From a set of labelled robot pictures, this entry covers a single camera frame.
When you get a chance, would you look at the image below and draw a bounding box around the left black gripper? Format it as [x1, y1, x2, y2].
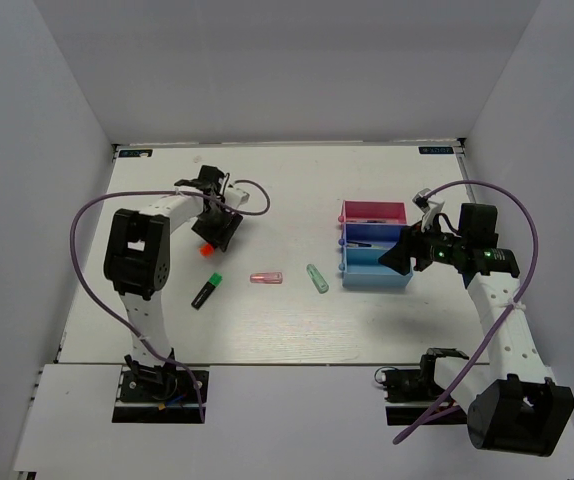
[192, 200, 243, 251]

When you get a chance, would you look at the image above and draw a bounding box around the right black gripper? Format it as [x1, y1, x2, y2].
[378, 213, 467, 275]

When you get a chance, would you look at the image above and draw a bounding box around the orange highlighter marker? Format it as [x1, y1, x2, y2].
[199, 244, 215, 257]

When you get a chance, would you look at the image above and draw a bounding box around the green highlighter marker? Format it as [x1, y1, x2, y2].
[191, 272, 222, 310]

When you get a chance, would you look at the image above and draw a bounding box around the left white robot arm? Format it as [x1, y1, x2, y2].
[103, 166, 249, 399]

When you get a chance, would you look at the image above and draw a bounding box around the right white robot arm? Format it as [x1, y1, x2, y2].
[379, 198, 574, 457]

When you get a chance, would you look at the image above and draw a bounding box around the dark blue storage bin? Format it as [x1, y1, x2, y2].
[338, 223, 403, 248]

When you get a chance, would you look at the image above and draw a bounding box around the light blue storage bin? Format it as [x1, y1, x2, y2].
[339, 244, 412, 289]

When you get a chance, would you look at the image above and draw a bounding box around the pink storage bin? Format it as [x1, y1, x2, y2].
[338, 200, 407, 225]

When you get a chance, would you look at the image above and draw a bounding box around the pink correction tape case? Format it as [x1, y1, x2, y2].
[250, 272, 283, 285]

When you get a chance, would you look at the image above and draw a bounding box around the green correction tape case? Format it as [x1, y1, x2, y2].
[306, 264, 329, 294]

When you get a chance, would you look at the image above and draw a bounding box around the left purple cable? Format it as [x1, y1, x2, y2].
[69, 179, 272, 425]

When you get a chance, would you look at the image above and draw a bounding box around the purple cable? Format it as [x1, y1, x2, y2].
[392, 179, 541, 446]
[69, 179, 272, 425]

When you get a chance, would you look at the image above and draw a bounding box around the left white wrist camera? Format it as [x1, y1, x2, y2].
[224, 186, 249, 209]

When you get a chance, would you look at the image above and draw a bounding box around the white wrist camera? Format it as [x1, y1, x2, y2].
[224, 186, 249, 209]
[412, 189, 444, 232]

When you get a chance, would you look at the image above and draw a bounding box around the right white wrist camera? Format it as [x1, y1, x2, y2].
[412, 189, 444, 232]

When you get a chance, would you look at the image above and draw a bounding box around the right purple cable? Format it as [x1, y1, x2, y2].
[392, 179, 541, 446]

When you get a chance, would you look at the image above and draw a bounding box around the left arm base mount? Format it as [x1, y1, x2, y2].
[112, 369, 202, 425]

